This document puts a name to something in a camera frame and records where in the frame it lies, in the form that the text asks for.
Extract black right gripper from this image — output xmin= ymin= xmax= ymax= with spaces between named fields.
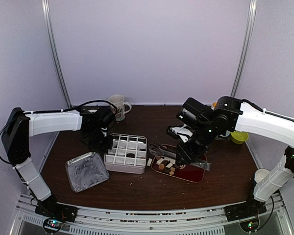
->
xmin=175 ymin=121 xmax=218 ymax=166

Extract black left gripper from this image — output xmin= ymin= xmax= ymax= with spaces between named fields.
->
xmin=85 ymin=127 xmax=114 ymax=154

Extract white divided tin box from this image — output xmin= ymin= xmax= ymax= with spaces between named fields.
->
xmin=104 ymin=133 xmax=147 ymax=174

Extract metal serving tongs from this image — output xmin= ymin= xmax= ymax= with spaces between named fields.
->
xmin=149 ymin=142 xmax=211 ymax=171

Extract bunny print tin lid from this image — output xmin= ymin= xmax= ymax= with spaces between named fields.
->
xmin=65 ymin=152 xmax=110 ymax=193

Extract red chocolate tray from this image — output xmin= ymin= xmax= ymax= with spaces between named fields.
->
xmin=148 ymin=143 xmax=206 ymax=183

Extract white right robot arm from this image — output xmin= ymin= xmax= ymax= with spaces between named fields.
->
xmin=171 ymin=96 xmax=294 ymax=216

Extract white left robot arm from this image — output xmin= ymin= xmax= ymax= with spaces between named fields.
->
xmin=0 ymin=106 xmax=116 ymax=217

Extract white mug yellow inside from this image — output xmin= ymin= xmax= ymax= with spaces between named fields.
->
xmin=211 ymin=102 xmax=217 ymax=110

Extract beige floral mug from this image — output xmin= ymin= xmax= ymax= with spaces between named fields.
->
xmin=108 ymin=94 xmax=132 ymax=121

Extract light blue bowl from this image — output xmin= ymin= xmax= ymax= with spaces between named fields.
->
xmin=215 ymin=131 xmax=230 ymax=141

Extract lime green bowl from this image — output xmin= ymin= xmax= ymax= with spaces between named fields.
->
xmin=230 ymin=131 xmax=249 ymax=144

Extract dark bowl white inside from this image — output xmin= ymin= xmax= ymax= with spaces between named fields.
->
xmin=252 ymin=168 xmax=270 ymax=184

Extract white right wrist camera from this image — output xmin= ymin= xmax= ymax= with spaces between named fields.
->
xmin=166 ymin=124 xmax=193 ymax=143

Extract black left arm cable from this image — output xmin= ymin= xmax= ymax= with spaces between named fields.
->
xmin=60 ymin=99 xmax=118 ymax=116

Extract right aluminium frame post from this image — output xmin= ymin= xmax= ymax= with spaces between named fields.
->
xmin=230 ymin=0 xmax=257 ymax=97

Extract aluminium frame post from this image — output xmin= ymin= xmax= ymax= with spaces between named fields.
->
xmin=41 ymin=0 xmax=72 ymax=107
xmin=230 ymin=0 xmax=257 ymax=97

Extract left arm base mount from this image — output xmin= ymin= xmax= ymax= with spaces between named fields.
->
xmin=35 ymin=204 xmax=78 ymax=235

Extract metal front rail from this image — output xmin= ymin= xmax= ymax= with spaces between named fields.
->
xmin=8 ymin=193 xmax=294 ymax=235

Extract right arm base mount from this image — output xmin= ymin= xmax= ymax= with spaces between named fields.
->
xmin=224 ymin=203 xmax=267 ymax=233

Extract left aluminium frame post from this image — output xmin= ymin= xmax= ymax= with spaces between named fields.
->
xmin=41 ymin=0 xmax=72 ymax=107

